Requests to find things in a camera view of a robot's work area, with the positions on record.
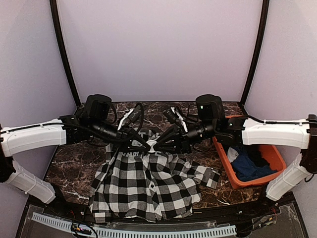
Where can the orange plastic basket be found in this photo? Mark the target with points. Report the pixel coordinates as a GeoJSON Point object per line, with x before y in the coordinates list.
{"type": "Point", "coordinates": [269, 152]}

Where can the black front rail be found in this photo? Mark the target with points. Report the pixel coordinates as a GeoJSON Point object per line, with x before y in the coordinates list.
{"type": "Point", "coordinates": [155, 209]}

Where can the black white plaid shirt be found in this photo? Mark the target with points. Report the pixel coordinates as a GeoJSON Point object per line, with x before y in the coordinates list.
{"type": "Point", "coordinates": [158, 173]}

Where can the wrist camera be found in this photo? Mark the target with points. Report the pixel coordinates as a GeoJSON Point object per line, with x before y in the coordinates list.
{"type": "Point", "coordinates": [132, 116]}
{"type": "Point", "coordinates": [173, 115]}

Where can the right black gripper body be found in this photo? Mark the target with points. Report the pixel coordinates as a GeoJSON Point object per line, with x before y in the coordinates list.
{"type": "Point", "coordinates": [184, 141]}

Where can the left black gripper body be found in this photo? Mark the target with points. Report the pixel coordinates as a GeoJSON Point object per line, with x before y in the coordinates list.
{"type": "Point", "coordinates": [121, 139]}

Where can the white slotted cable duct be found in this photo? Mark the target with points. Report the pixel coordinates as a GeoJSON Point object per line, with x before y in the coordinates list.
{"type": "Point", "coordinates": [122, 231]}

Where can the right black frame post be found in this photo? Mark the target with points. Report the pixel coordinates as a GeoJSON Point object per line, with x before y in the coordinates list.
{"type": "Point", "coordinates": [256, 52]}

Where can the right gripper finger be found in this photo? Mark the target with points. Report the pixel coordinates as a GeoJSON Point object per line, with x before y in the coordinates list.
{"type": "Point", "coordinates": [170, 148]}
{"type": "Point", "coordinates": [167, 138]}

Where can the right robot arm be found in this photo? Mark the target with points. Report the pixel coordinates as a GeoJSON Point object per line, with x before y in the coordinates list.
{"type": "Point", "coordinates": [245, 130]}

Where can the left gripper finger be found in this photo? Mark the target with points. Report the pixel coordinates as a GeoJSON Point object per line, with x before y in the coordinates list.
{"type": "Point", "coordinates": [129, 149]}
{"type": "Point", "coordinates": [140, 142]}

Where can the black frame post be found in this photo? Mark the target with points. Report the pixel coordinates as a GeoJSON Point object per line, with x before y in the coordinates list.
{"type": "Point", "coordinates": [63, 53]}
{"type": "Point", "coordinates": [256, 52]}

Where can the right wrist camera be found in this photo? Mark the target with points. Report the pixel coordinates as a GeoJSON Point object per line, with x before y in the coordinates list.
{"type": "Point", "coordinates": [173, 115]}

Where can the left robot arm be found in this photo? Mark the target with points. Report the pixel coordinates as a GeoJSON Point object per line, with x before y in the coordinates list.
{"type": "Point", "coordinates": [88, 122]}

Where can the blue garment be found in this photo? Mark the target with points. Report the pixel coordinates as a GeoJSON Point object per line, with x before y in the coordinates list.
{"type": "Point", "coordinates": [243, 167]}

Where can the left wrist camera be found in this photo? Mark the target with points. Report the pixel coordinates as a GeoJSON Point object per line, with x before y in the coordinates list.
{"type": "Point", "coordinates": [132, 116]}

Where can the left black frame post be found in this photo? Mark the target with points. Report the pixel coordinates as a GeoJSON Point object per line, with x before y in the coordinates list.
{"type": "Point", "coordinates": [63, 53]}

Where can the black garment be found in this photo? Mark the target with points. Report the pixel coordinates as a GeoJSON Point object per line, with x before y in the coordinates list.
{"type": "Point", "coordinates": [256, 156]}

